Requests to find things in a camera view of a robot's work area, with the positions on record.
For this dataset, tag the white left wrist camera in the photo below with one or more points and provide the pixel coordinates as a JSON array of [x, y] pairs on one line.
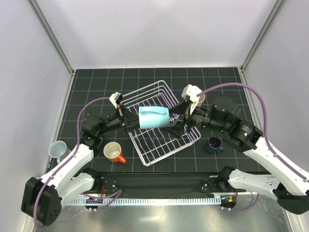
[[116, 99]]

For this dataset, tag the white wire dish rack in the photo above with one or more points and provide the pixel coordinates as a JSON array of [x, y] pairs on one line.
[[154, 145]]

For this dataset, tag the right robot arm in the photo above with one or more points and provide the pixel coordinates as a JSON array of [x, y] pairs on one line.
[[287, 186]]

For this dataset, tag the light blue mug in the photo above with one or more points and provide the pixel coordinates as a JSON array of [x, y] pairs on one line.
[[153, 117]]

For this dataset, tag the tall beige cup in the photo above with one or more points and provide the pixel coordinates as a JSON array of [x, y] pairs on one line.
[[201, 100]]

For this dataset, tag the dark blue mug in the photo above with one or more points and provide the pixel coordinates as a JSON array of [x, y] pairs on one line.
[[214, 145]]

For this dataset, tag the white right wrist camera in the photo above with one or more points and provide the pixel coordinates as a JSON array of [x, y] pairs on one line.
[[191, 92]]

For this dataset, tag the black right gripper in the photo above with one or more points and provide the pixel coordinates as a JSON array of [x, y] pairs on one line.
[[180, 109]]

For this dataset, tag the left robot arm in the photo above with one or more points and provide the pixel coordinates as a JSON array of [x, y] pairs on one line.
[[44, 197]]

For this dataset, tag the pale blue mug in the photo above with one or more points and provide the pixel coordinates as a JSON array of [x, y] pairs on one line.
[[58, 150]]

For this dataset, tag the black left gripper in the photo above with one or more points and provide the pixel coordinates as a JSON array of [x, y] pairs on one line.
[[127, 121]]

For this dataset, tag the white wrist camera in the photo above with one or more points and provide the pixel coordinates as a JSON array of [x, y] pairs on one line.
[[191, 92], [116, 99]]

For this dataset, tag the orange mug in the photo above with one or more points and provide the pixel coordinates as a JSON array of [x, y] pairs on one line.
[[113, 152]]

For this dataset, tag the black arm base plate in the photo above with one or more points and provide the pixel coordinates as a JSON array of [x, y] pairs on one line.
[[154, 185]]

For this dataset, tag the white cable duct strip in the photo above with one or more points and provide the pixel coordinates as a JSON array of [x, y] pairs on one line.
[[84, 201]]

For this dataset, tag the black grid mat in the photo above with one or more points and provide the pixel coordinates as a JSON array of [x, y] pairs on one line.
[[90, 93]]

